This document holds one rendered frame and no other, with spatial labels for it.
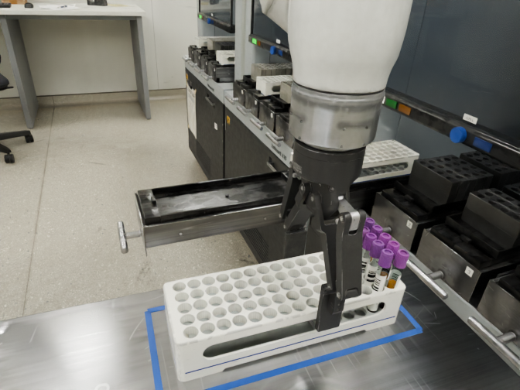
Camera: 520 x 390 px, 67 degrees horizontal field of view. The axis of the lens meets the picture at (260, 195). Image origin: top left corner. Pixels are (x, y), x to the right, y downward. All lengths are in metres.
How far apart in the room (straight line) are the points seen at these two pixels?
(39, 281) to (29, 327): 1.41
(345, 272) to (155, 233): 0.44
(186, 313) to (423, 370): 0.29
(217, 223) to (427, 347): 0.43
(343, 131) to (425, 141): 0.83
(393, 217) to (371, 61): 0.57
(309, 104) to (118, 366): 0.36
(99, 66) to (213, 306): 3.90
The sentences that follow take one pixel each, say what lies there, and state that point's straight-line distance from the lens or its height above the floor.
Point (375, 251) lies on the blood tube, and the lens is 0.52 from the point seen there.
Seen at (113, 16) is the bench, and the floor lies 0.86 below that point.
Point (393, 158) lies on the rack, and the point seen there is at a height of 0.86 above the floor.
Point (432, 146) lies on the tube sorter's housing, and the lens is 1.23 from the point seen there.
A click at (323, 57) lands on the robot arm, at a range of 0.36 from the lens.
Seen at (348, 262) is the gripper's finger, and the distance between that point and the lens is 0.42.
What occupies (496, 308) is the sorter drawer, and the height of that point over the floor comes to 0.77.
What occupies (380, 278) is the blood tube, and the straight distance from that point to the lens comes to 0.53.
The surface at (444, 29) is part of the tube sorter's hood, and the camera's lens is 0.88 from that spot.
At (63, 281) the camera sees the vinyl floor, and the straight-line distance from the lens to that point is 1.98.
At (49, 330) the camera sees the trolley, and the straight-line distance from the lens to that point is 0.59.
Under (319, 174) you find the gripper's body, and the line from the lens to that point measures 0.40.
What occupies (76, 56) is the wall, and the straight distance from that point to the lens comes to 4.27.
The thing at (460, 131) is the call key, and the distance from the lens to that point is 0.81.
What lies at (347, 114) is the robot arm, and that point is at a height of 1.12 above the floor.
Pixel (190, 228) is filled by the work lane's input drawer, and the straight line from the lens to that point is 0.78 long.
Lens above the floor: 1.23
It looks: 30 degrees down
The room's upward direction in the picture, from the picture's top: 3 degrees clockwise
